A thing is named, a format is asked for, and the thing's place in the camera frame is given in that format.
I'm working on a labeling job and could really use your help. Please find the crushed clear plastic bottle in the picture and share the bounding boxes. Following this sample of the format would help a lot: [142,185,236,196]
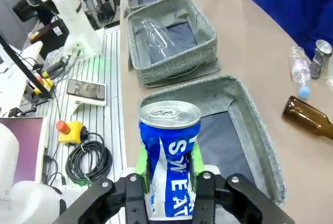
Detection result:
[135,18,177,55]

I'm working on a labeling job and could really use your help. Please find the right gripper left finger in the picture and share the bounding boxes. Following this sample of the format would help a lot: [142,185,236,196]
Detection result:
[53,143,151,224]

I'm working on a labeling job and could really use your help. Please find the black diagonal bar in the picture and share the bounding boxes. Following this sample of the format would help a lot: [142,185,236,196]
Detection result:
[0,35,53,99]

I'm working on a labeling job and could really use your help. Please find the coiled black cable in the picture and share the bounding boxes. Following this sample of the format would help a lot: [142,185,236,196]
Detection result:
[65,132,113,184]

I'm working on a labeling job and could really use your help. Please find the black equipment box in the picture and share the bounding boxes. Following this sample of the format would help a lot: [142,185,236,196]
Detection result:
[30,18,70,53]

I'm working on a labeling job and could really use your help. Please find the clear plastic bottle blue cap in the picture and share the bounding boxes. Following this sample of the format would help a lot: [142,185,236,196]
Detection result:
[289,46,312,98]

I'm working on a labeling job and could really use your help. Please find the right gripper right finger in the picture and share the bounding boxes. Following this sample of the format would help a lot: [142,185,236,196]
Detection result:
[191,142,296,224]

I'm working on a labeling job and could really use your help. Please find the brown glass bottle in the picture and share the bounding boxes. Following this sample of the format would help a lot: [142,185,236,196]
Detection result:
[282,95,333,141]

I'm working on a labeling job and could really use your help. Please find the yellow emergency stop box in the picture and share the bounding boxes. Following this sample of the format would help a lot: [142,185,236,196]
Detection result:
[56,120,88,146]
[32,75,55,96]

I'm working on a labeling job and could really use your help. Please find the crushed silver can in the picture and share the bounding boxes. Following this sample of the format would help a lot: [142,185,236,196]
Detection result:
[310,39,333,80]

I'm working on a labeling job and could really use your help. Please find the smartphone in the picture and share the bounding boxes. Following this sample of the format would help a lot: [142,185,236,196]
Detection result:
[66,79,107,102]

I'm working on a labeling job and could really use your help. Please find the monitor with purple screen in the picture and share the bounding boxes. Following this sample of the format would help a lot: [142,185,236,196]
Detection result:
[0,116,49,184]

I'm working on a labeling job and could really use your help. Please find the blue crushed drink can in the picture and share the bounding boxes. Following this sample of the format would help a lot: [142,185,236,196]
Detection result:
[138,101,202,221]

